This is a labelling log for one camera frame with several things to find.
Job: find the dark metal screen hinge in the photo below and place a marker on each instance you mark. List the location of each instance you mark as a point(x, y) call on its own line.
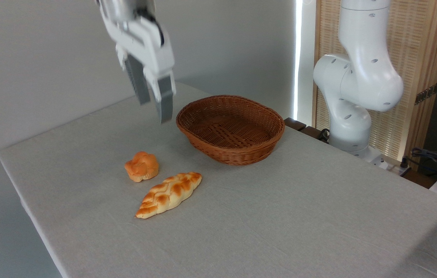
point(427, 94)

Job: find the dark brown wooden bench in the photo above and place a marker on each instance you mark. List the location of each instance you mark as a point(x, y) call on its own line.
point(295, 124)

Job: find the grey tablecloth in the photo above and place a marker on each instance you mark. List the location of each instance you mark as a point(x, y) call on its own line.
point(280, 224)

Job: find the round flower-shaped bun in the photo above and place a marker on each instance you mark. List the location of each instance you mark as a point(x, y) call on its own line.
point(141, 166)

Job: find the long braided bread loaf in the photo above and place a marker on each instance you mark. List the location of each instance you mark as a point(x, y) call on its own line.
point(170, 194)

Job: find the brown wicker basket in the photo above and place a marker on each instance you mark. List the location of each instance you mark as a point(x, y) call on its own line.
point(230, 131)

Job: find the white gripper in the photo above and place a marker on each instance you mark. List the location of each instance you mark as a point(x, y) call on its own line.
point(147, 50)

